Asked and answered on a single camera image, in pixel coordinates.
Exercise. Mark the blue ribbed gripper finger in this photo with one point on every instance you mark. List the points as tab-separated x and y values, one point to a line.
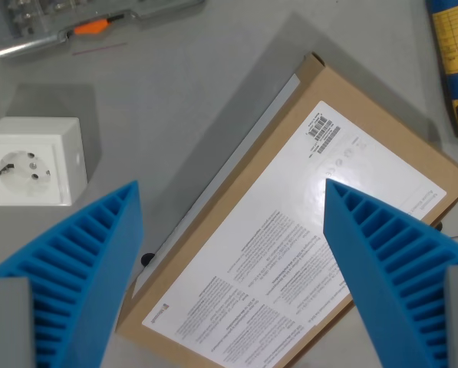
393	264
98	260

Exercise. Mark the brown cardboard box with label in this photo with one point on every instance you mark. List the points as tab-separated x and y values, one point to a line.
274	214

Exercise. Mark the yellow blue printed package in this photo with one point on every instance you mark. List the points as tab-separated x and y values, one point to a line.
453	65

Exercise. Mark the clear plastic parts case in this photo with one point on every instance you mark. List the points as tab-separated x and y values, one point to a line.
52	19

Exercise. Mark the white wall socket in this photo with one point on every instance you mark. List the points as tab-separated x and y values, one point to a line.
33	163

